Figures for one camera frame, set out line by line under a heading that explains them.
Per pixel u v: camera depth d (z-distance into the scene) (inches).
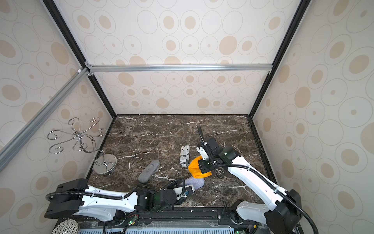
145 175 33.6
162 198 21.1
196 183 28.1
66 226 27.1
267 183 17.0
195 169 30.0
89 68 35.4
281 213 14.7
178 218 29.3
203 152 27.7
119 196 19.6
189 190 23.9
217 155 21.2
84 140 27.4
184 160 35.5
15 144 20.9
